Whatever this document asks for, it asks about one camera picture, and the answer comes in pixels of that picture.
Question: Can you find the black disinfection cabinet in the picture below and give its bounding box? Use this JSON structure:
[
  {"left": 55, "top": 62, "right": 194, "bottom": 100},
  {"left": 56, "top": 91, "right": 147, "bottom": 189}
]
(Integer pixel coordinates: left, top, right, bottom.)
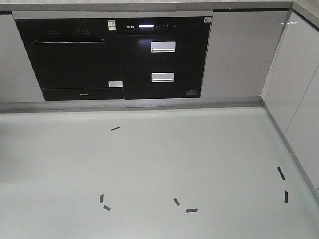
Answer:
[{"left": 116, "top": 16, "right": 212, "bottom": 100}]

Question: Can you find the grey cabinet door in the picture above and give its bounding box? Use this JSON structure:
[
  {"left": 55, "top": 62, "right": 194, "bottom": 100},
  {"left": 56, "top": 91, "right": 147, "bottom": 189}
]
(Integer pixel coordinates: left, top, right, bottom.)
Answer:
[{"left": 201, "top": 11, "right": 288, "bottom": 98}]

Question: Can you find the grey stone countertop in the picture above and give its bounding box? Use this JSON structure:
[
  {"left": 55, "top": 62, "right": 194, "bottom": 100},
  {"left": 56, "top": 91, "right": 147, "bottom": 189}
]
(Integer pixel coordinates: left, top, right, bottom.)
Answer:
[{"left": 0, "top": 0, "right": 319, "bottom": 23}]

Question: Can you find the lower silver drawer handle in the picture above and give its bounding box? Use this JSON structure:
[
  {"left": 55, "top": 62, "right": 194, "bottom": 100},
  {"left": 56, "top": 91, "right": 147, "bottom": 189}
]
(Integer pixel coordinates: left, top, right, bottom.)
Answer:
[{"left": 151, "top": 72, "right": 174, "bottom": 83}]

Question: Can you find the silver drawer handle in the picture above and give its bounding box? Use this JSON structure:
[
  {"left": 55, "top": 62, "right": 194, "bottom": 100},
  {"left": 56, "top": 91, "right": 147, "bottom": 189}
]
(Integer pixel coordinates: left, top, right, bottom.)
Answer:
[
  {"left": 151, "top": 72, "right": 174, "bottom": 83},
  {"left": 151, "top": 41, "right": 176, "bottom": 53}
]

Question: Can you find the upper silver drawer handle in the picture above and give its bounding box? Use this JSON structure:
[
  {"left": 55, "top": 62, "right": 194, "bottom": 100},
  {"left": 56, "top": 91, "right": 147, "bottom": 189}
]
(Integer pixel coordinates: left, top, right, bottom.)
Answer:
[{"left": 151, "top": 41, "right": 176, "bottom": 53}]

